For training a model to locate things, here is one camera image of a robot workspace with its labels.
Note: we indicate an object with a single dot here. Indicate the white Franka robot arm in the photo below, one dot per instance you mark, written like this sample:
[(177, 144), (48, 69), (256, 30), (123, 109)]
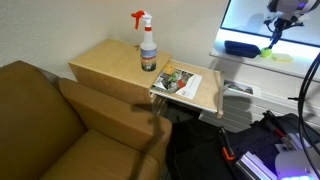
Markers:
[(290, 5)]

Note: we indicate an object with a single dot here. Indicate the black clamp with orange grip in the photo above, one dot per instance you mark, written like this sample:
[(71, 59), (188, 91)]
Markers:
[(226, 143)]

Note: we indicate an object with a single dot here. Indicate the colourful printed brochure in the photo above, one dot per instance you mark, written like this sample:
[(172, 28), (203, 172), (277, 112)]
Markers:
[(176, 81)]

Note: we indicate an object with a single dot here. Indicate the black tray case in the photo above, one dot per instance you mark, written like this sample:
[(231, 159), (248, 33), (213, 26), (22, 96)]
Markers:
[(241, 49)]

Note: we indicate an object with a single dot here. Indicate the green ball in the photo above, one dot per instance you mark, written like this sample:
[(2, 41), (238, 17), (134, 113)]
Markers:
[(265, 52)]

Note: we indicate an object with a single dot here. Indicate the yellow sponge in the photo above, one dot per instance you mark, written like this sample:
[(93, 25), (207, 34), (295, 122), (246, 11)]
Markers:
[(282, 57)]

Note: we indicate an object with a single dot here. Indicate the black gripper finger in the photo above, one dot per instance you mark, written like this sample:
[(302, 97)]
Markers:
[(272, 41), (278, 36)]

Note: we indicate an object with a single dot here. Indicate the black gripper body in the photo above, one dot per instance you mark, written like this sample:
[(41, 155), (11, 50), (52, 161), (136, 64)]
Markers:
[(280, 25)]

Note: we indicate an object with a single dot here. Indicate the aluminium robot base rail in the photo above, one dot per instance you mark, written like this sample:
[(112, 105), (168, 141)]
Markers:
[(253, 165)]

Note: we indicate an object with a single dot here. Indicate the brown leather armchair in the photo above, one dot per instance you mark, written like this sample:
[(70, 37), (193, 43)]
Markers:
[(50, 133)]

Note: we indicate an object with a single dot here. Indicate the white radiator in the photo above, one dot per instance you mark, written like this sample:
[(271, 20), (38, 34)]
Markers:
[(260, 106)]

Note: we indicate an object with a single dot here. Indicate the small wooden side table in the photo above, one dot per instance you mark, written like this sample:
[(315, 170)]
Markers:
[(208, 90)]

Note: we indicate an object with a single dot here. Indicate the black bag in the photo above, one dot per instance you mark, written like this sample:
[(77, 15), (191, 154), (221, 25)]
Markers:
[(196, 146)]

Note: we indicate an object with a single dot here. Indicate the printed leaflet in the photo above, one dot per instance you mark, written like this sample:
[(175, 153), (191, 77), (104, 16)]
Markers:
[(241, 88)]

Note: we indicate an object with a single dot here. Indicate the spray bottle with red trigger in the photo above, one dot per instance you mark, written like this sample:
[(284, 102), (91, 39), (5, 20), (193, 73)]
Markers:
[(148, 50)]

